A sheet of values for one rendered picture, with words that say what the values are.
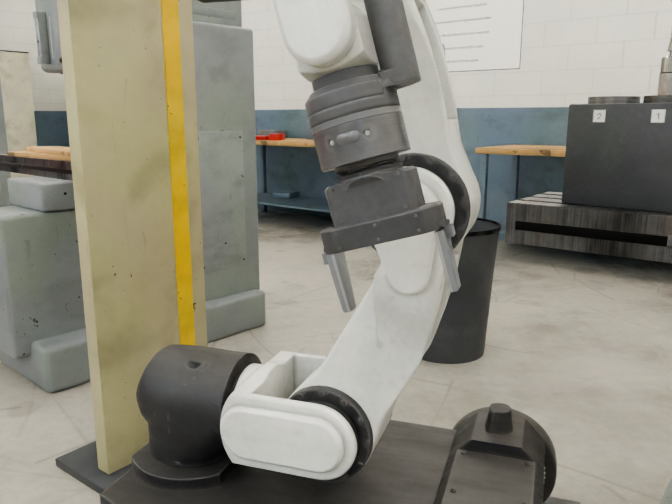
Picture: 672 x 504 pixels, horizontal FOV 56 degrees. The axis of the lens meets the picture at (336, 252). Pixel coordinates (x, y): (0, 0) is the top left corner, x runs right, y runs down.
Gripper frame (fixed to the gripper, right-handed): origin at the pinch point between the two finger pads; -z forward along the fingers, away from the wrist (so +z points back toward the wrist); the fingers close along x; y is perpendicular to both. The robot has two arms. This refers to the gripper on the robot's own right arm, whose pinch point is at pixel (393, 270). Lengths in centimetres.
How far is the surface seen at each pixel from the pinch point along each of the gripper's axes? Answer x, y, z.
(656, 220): 32, 59, -9
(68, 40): -94, 87, 67
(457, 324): -34, 221, -62
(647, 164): 33, 62, 0
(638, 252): 28, 60, -14
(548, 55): 42, 521, 78
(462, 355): -36, 224, -78
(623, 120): 31, 64, 9
